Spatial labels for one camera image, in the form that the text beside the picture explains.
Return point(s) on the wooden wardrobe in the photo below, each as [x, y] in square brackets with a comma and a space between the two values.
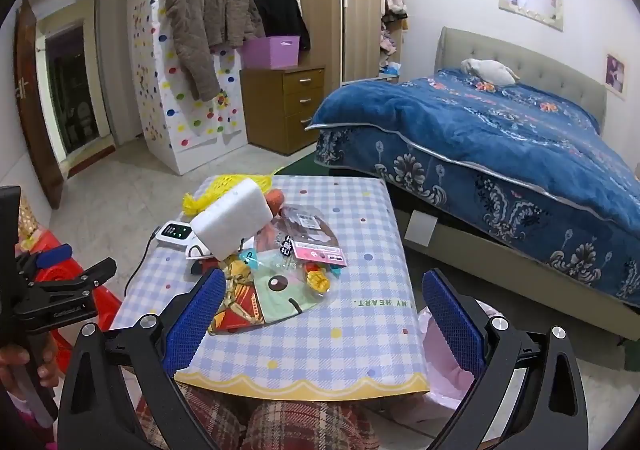
[360, 5]

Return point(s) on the pink trash bag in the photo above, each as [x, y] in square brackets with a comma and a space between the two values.
[447, 375]

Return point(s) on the brown wooden door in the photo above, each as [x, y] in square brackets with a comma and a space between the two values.
[35, 105]

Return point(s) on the red gold snack packet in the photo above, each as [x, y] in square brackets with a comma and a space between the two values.
[240, 305]

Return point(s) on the white cloth bundle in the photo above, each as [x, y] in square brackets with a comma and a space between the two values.
[490, 70]

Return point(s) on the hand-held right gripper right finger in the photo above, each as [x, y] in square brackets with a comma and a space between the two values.
[452, 320]

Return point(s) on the brown quilted jacket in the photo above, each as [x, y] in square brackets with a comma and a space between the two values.
[200, 15]

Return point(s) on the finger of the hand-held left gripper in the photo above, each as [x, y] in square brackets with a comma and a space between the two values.
[55, 254]
[75, 282]

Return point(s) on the wooden drawer cabinet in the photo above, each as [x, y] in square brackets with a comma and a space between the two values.
[300, 105]

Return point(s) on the bed with blue blanket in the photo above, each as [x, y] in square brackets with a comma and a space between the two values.
[475, 130]

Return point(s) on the white foam block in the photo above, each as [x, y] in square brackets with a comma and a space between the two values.
[232, 220]

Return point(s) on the gold patterned cloth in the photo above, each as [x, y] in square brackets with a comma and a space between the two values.
[27, 225]

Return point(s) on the pale green printed packet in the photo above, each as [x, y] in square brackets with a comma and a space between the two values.
[280, 300]

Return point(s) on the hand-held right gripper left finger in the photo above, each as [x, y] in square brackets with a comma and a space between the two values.
[197, 317]

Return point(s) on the red plastic stool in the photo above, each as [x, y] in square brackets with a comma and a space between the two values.
[107, 302]

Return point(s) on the white paper sheet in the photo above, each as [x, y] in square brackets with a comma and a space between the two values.
[420, 227]

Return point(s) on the small wall poster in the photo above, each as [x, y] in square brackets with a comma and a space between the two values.
[615, 73]

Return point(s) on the green snack packet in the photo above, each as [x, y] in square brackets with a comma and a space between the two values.
[248, 258]

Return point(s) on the grey upholstered bed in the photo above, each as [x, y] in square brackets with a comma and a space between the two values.
[500, 255]

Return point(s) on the purple plastic basket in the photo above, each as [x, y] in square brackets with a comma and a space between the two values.
[272, 53]

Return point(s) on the black jacket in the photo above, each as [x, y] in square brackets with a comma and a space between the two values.
[277, 5]

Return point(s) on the orange knitted item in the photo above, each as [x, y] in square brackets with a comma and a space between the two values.
[275, 200]

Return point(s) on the white dotted cabinet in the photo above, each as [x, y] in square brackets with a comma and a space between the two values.
[190, 130]

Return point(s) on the pile of folded clothes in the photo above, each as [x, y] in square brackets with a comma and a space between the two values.
[390, 43]

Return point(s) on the yellow foam net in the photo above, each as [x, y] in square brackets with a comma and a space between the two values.
[220, 187]

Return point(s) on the person's left hand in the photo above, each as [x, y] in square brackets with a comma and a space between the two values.
[12, 356]

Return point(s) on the person's plaid pants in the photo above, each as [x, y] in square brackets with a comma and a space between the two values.
[300, 425]

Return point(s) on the person's left forearm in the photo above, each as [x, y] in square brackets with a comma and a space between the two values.
[20, 417]

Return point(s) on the white power bank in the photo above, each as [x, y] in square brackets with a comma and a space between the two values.
[172, 232]

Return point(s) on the clear plastic bag pink label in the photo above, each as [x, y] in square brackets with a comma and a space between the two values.
[300, 230]

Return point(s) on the green floor mat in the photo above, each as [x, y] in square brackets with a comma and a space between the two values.
[300, 168]

